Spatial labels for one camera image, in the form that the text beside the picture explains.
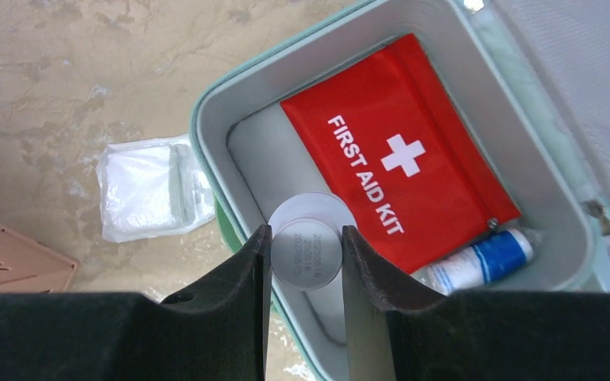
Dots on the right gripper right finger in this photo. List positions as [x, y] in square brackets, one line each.
[399, 329]

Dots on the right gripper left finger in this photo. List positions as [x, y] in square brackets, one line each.
[213, 329]

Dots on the blue white bandage roll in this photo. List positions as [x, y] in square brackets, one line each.
[483, 262]

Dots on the small white plastic bottle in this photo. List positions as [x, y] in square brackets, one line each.
[306, 248]

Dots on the white gauze pad packet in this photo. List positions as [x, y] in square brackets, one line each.
[152, 188]

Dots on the red first aid pouch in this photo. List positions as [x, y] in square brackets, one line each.
[390, 144]

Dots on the pink plastic desk organizer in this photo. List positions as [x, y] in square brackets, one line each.
[30, 267]

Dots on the mint green storage case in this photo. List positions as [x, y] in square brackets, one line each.
[529, 79]

